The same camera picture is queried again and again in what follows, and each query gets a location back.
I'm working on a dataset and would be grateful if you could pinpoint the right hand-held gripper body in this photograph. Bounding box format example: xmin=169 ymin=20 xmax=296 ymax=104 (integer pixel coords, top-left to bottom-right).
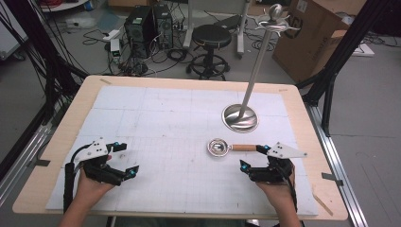
xmin=248 ymin=141 xmax=308 ymax=184

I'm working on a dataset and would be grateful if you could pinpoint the metal scoop with wooden handle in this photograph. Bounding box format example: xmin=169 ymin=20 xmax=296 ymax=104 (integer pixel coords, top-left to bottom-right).
xmin=206 ymin=137 xmax=259 ymax=158

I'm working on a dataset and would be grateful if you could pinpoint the person's left hand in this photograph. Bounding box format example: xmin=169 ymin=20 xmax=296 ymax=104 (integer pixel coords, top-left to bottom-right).
xmin=75 ymin=167 xmax=116 ymax=202

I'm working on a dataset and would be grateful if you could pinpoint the coiled black floor cable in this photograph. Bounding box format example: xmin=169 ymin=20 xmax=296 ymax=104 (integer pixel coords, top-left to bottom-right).
xmin=166 ymin=47 xmax=189 ymax=63

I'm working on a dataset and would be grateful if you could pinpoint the aluminium rail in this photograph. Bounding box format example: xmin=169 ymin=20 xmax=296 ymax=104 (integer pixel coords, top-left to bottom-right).
xmin=304 ymin=102 xmax=370 ymax=227
xmin=0 ymin=103 xmax=64 ymax=207

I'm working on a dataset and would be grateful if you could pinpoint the small white electronic box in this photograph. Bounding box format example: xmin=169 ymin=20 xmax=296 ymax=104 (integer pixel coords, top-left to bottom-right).
xmin=109 ymin=38 xmax=123 ymax=63

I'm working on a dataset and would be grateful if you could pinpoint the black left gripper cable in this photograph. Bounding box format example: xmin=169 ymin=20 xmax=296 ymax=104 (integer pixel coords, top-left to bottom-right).
xmin=61 ymin=143 xmax=93 ymax=216

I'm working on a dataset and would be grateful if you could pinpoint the white grid mat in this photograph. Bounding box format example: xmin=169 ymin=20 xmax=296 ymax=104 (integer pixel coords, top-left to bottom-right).
xmin=44 ymin=85 xmax=320 ymax=218

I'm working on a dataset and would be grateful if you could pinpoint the black round stool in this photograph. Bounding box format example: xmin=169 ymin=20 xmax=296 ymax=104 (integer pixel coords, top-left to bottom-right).
xmin=185 ymin=24 xmax=233 ymax=81

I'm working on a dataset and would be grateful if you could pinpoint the silver metal hook stand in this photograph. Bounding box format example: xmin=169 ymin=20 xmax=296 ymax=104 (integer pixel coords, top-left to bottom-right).
xmin=220 ymin=3 xmax=301 ymax=133

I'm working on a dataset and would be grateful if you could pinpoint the brown cardboard box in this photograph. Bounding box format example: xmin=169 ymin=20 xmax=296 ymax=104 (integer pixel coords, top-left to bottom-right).
xmin=271 ymin=0 xmax=369 ymax=85

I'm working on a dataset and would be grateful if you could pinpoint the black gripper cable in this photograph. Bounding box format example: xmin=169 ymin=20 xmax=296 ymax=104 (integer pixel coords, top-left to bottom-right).
xmin=277 ymin=162 xmax=300 ymax=213
xmin=61 ymin=143 xmax=93 ymax=216

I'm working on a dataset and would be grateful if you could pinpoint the person's right hand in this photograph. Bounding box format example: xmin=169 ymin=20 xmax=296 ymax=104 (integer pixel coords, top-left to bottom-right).
xmin=254 ymin=169 xmax=297 ymax=204

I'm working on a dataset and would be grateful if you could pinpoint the slim black computer tower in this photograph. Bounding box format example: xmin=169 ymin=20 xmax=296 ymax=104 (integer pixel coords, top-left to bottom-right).
xmin=152 ymin=3 xmax=175 ymax=50

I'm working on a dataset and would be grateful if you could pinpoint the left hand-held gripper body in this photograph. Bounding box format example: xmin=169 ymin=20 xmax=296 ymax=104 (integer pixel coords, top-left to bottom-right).
xmin=75 ymin=136 xmax=125 ymax=187

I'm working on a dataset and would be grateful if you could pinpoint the black metal frame post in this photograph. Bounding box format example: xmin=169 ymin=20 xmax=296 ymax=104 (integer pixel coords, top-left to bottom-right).
xmin=0 ymin=0 xmax=90 ymax=126
xmin=295 ymin=0 xmax=392 ymax=138

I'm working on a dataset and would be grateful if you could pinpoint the grey tape strip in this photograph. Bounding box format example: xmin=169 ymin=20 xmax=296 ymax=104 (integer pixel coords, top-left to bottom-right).
xmin=321 ymin=171 xmax=344 ymax=187

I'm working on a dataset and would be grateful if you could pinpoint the large black computer tower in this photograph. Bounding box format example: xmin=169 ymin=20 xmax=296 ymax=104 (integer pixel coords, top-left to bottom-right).
xmin=123 ymin=5 xmax=158 ymax=60

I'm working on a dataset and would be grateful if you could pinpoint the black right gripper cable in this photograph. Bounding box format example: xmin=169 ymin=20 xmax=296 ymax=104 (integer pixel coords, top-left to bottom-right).
xmin=277 ymin=162 xmax=300 ymax=213

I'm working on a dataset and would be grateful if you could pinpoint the white power strip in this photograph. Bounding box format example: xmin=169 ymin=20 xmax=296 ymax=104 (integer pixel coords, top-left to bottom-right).
xmin=101 ymin=28 xmax=123 ymax=43

